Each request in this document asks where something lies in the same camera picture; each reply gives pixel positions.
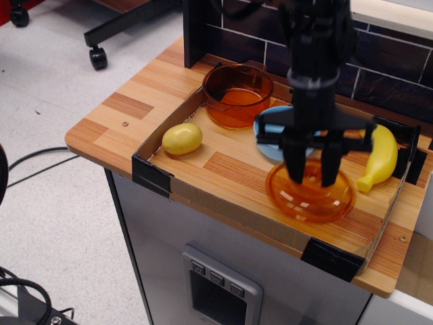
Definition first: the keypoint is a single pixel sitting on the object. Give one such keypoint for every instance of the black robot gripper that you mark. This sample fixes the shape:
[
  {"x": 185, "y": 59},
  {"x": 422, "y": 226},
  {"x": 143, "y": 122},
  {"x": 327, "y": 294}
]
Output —
[{"x": 314, "y": 121}]

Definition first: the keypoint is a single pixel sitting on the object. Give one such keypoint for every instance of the orange transparent pot lid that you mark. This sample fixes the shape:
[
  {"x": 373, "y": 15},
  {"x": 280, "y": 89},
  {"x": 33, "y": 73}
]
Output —
[{"x": 310, "y": 201}]

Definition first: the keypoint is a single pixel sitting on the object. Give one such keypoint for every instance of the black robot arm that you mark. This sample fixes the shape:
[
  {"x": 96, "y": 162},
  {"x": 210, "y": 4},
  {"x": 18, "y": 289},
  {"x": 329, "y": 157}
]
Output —
[{"x": 321, "y": 38}]

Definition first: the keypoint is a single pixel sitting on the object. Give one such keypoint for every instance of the orange transparent pot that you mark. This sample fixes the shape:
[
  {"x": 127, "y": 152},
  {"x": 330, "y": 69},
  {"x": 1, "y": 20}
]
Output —
[{"x": 236, "y": 93}]

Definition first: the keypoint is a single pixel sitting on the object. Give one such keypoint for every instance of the light blue bowl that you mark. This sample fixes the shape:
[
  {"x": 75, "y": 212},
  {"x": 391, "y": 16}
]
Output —
[{"x": 273, "y": 151}]

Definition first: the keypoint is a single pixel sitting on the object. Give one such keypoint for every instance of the yellow toy banana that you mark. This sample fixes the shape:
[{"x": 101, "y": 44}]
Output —
[{"x": 382, "y": 159}]

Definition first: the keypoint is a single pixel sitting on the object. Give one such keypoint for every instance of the cardboard fence with black tape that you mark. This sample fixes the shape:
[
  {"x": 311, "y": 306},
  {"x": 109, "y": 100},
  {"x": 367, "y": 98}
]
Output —
[{"x": 225, "y": 179}]

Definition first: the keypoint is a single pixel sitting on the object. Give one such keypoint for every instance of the yellow toy potato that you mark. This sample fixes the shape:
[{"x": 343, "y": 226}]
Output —
[{"x": 182, "y": 139}]

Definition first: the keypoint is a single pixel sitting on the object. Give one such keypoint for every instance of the grey cabinet control panel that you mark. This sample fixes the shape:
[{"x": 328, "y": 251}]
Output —
[{"x": 217, "y": 294}]

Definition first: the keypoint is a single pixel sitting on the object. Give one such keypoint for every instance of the black vertical panel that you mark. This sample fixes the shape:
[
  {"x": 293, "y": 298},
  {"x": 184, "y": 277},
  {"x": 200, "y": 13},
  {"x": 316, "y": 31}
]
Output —
[{"x": 199, "y": 17}]

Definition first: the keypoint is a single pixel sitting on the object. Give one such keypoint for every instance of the black chair base with caster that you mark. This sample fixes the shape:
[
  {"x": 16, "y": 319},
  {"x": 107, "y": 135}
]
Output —
[{"x": 130, "y": 14}]

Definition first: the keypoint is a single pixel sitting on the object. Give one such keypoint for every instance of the black caster wheel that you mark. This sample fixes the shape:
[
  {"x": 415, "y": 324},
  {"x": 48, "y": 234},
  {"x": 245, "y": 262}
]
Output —
[{"x": 19, "y": 17}]

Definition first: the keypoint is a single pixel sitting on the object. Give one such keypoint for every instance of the black metal bracket with screw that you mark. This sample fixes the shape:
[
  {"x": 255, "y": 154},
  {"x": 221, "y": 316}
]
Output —
[{"x": 20, "y": 307}]

